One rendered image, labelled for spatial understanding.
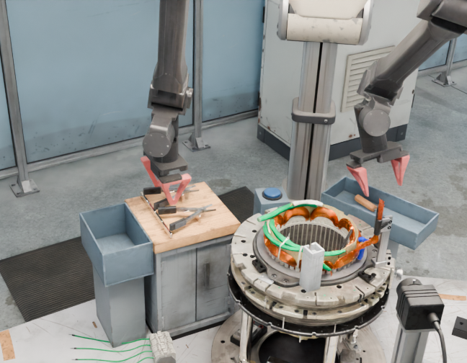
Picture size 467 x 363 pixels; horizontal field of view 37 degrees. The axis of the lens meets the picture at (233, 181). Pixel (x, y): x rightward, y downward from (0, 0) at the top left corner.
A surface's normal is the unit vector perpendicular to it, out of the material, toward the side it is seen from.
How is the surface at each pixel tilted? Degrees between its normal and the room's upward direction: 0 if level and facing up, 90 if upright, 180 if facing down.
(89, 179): 0
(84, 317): 0
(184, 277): 90
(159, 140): 90
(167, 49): 116
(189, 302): 90
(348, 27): 100
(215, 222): 0
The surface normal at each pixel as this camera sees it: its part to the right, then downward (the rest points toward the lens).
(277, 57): -0.85, 0.25
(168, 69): -0.16, 0.83
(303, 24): -0.10, 0.66
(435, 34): -0.28, 0.93
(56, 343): 0.04, -0.85
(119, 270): 0.45, 0.47
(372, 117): 0.00, 0.27
